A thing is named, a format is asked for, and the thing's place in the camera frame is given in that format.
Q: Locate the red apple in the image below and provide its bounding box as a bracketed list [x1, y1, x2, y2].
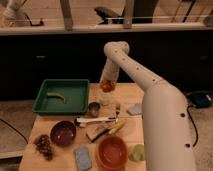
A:
[100, 81, 115, 93]

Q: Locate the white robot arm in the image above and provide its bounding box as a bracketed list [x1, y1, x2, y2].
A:
[101, 41, 197, 171]

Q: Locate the small metal cup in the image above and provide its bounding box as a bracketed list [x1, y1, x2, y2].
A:
[88, 102, 100, 117]

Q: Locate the green apple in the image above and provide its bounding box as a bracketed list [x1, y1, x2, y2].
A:
[129, 144, 145, 162]

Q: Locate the green plastic tray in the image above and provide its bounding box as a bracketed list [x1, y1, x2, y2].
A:
[33, 79, 89, 115]

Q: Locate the light blue cloth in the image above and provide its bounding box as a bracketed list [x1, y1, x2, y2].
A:
[127, 103, 142, 116]

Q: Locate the yellow corn cob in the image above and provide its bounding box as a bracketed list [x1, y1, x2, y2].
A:
[108, 120, 126, 135]

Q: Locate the wooden block brush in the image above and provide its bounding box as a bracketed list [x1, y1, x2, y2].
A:
[86, 125, 109, 142]

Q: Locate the purple bowl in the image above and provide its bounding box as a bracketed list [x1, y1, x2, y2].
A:
[50, 121, 77, 147]

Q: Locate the orange bowl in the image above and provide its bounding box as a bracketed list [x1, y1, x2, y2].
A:
[96, 136, 128, 171]

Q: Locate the blue sponge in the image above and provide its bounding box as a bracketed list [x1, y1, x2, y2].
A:
[74, 146, 92, 171]

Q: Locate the bunch of dark grapes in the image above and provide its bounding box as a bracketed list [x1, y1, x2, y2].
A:
[34, 134, 53, 161]

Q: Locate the white handled knife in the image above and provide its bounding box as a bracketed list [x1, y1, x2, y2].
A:
[74, 117, 116, 126]

